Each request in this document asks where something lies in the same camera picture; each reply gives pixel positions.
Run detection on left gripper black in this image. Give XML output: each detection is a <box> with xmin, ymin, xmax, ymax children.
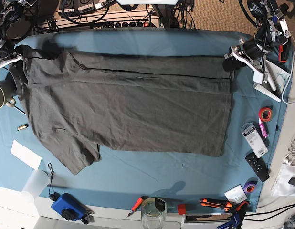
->
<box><xmin>223</xmin><ymin>38</ymin><xmax>273</xmax><ymax>83</ymax></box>

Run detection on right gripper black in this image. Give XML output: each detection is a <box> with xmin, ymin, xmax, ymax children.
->
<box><xmin>0</xmin><ymin>31</ymin><xmax>25</xmax><ymax>69</ymax></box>

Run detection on dark grey T-shirt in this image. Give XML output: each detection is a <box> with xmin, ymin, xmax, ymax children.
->
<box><xmin>15</xmin><ymin>45</ymin><xmax>234</xmax><ymax>174</ymax></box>

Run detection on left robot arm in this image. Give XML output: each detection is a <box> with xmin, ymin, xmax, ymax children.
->
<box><xmin>223</xmin><ymin>0</ymin><xmax>291</xmax><ymax>91</ymax></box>

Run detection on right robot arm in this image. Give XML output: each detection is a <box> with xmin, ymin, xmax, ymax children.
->
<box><xmin>0</xmin><ymin>0</ymin><xmax>39</xmax><ymax>69</ymax></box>

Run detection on white rolled paper tube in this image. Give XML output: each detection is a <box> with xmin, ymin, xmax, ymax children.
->
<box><xmin>266</xmin><ymin>65</ymin><xmax>277</xmax><ymax>92</ymax></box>

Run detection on red tape roll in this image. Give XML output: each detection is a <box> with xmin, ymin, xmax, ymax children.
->
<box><xmin>258</xmin><ymin>107</ymin><xmax>273</xmax><ymax>122</ymax></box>

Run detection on orange black clamp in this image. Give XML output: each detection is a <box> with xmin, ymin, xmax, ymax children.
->
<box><xmin>278</xmin><ymin>43</ymin><xmax>291</xmax><ymax>63</ymax></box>

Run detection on pink glue tube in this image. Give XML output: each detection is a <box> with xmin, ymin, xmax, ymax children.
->
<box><xmin>258</xmin><ymin>118</ymin><xmax>268</xmax><ymax>138</ymax></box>

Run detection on small AA battery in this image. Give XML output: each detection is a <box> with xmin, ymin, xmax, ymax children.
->
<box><xmin>17</xmin><ymin>124</ymin><xmax>29</xmax><ymax>131</ymax></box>

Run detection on clear plastic bit case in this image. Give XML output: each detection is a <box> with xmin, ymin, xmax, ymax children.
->
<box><xmin>241</xmin><ymin>123</ymin><xmax>268</xmax><ymax>158</ymax></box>

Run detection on black remote control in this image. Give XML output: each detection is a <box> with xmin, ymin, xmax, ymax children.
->
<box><xmin>245</xmin><ymin>152</ymin><xmax>270</xmax><ymax>183</ymax></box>

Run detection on white paper card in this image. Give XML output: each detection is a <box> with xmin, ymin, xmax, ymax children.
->
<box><xmin>11</xmin><ymin>140</ymin><xmax>42</xmax><ymax>170</ymax></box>

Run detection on purple tape roll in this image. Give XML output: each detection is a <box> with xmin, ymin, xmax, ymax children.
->
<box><xmin>243</xmin><ymin>181</ymin><xmax>257</xmax><ymax>194</ymax></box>

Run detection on translucent plastic cup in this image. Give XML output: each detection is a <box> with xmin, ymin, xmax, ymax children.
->
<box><xmin>21</xmin><ymin>169</ymin><xmax>50</xmax><ymax>203</ymax></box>

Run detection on white small card box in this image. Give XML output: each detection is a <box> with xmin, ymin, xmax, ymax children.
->
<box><xmin>224</xmin><ymin>185</ymin><xmax>247</xmax><ymax>204</ymax></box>

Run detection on blue black bar clamp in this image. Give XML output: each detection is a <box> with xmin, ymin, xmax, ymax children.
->
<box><xmin>217</xmin><ymin>201</ymin><xmax>249</xmax><ymax>229</ymax></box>

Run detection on orange black utility knife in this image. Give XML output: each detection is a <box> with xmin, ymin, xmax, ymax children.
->
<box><xmin>199</xmin><ymin>198</ymin><xmax>233</xmax><ymax>211</ymax></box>

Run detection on black power strip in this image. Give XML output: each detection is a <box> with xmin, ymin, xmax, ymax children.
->
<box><xmin>114</xmin><ymin>21</ymin><xmax>158</xmax><ymax>28</ymax></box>

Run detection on small red cube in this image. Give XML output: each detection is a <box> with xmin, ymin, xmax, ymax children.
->
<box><xmin>177</xmin><ymin>204</ymin><xmax>187</xmax><ymax>215</ymax></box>

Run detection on blue box with knob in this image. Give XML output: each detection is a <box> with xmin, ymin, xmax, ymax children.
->
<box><xmin>51</xmin><ymin>193</ymin><xmax>87</xmax><ymax>221</ymax></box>

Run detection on blue table cloth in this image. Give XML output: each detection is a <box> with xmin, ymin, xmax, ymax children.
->
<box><xmin>0</xmin><ymin>28</ymin><xmax>294</xmax><ymax>213</ymax></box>

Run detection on clear drinking glass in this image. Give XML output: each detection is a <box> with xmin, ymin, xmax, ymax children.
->
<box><xmin>141</xmin><ymin>198</ymin><xmax>167</xmax><ymax>229</ymax></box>

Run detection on keys with padlock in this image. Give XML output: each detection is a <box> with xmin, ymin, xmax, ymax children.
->
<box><xmin>81</xmin><ymin>211</ymin><xmax>94</xmax><ymax>225</ymax></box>

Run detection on white power cable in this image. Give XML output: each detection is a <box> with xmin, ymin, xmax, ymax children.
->
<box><xmin>280</xmin><ymin>28</ymin><xmax>295</xmax><ymax>104</ymax></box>

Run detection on black lanyard with clip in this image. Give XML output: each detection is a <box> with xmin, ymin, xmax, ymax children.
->
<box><xmin>47</xmin><ymin>162</ymin><xmax>60</xmax><ymax>201</ymax></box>

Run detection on red handled screwdriver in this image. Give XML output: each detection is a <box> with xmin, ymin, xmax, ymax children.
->
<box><xmin>127</xmin><ymin>196</ymin><xmax>148</xmax><ymax>217</ymax></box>

